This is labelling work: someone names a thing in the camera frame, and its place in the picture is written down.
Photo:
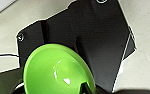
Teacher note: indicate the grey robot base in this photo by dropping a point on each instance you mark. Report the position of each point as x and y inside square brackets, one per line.
[4, 81]

